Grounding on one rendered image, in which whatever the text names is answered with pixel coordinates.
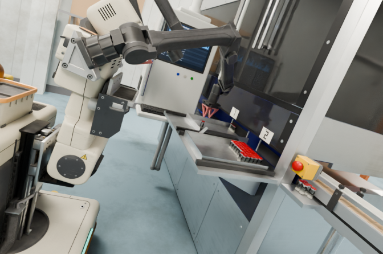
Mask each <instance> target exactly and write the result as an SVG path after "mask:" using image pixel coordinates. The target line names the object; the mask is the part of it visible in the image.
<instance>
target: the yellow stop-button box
mask: <svg viewBox="0 0 383 254"><path fill-rule="evenodd" d="M295 161H300V162H301V163H302V165H303V168H302V170H301V171H295V170H294V169H293V168H291V170H292V171H293V172H295V173H296V174H297V175H298V176H300V177H301V178H302V179H307V180H312V181H315V180H316V178H317V177H318V175H319V173H320V171H321V169H322V167H323V165H321V164H319V163H318V162H316V161H315V160H313V159H312V158H310V157H306V156H302V155H298V156H297V157H296V159H295Z"/></svg>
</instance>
